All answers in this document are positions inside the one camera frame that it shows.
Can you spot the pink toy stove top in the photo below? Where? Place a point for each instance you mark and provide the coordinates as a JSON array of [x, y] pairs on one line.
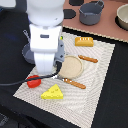
[[106, 27]]

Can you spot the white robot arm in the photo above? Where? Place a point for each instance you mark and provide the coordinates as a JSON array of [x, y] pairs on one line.
[[46, 17]]

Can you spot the round wooden plate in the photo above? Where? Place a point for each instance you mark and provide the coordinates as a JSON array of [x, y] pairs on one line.
[[72, 67]]

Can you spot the wooden handled toy knife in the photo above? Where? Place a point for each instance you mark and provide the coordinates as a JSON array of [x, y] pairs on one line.
[[88, 59]]

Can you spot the grey toy cooking pot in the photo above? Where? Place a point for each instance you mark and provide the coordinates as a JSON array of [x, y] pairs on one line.
[[90, 13]]

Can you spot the red toy tomato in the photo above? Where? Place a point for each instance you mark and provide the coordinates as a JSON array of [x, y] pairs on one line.
[[34, 81]]

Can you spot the cream bowl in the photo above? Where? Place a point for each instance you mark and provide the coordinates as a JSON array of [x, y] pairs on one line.
[[122, 14]]

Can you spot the yellow toy cheese wedge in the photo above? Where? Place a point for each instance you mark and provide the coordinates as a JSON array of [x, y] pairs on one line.
[[52, 93]]

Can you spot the small grey frying pan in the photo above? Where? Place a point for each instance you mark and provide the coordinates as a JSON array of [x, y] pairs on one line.
[[28, 54]]

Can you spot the white woven placemat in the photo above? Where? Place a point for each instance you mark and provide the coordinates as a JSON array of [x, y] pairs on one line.
[[78, 105]]

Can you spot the orange toy bread loaf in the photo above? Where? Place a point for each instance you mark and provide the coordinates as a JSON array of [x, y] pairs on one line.
[[84, 41]]

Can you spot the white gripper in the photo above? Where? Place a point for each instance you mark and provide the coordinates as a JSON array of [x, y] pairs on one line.
[[47, 47]]

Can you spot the wooden handled toy fork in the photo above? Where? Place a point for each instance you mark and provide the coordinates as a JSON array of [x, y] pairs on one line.
[[76, 84]]

